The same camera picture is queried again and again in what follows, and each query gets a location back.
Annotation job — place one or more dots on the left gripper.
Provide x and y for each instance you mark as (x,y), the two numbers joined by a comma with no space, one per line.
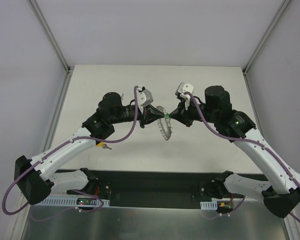
(143,116)

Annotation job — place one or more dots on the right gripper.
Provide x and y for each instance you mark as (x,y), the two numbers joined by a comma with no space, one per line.
(184,115)

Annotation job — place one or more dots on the metal disc with keyrings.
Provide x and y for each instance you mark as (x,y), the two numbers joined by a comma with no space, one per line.
(164,124)

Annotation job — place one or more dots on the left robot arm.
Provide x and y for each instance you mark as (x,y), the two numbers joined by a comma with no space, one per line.
(33,176)

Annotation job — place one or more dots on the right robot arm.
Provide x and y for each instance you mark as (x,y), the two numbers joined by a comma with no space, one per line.
(280,192)

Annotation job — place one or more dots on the yellow tag key lower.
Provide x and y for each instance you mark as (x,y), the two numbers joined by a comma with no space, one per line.
(103,145)

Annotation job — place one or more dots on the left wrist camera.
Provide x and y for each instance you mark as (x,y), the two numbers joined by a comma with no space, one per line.
(144,98)

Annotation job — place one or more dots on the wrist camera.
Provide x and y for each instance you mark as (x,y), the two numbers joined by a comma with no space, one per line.
(144,98)
(182,93)

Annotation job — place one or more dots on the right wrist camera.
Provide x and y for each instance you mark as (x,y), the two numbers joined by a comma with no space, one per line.
(182,93)

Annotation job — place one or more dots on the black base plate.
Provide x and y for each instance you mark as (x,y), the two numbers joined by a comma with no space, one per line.
(171,190)

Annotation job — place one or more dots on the right aluminium frame rail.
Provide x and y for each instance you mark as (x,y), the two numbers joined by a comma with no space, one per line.
(274,82)

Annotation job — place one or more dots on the aluminium frame rail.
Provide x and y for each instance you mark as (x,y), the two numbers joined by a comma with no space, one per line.
(60,86)
(274,82)

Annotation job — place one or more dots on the right white cable duct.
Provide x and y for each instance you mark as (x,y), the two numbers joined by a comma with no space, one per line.
(209,205)

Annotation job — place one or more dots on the left aluminium frame rail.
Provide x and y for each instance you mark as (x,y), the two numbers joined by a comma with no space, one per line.
(60,86)

